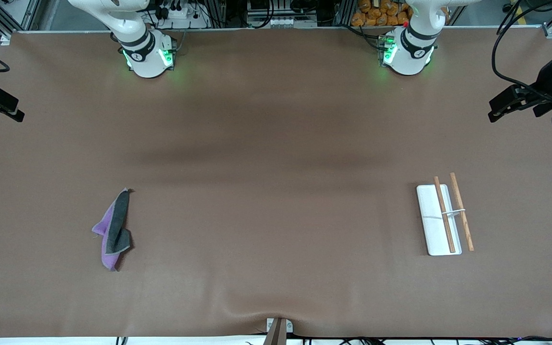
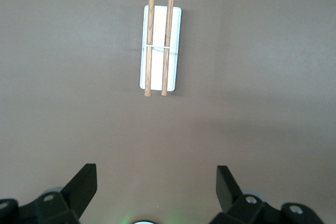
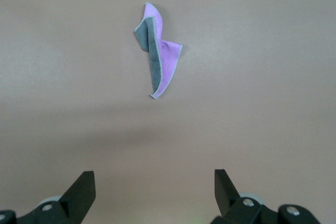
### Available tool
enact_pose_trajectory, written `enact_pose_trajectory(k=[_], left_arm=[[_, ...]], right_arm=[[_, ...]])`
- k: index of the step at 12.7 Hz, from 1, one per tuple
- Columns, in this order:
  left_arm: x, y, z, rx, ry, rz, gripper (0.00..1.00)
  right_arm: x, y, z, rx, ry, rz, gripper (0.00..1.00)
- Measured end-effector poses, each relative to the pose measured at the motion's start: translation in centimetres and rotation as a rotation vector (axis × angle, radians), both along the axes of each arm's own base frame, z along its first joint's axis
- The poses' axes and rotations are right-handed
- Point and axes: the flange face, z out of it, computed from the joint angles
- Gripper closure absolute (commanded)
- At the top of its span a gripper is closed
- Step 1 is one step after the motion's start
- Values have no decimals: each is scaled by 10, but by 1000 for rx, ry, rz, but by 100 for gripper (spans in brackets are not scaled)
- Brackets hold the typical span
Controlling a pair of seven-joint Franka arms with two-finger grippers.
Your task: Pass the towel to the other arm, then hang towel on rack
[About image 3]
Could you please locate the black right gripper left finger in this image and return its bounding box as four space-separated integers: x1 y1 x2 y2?
0 170 96 224

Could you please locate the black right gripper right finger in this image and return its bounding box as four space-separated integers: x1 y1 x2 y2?
212 168 322 224

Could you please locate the purple and grey towel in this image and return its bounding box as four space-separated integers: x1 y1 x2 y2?
133 3 183 101

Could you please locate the brown table mat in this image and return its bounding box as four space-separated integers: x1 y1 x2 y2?
0 0 336 224

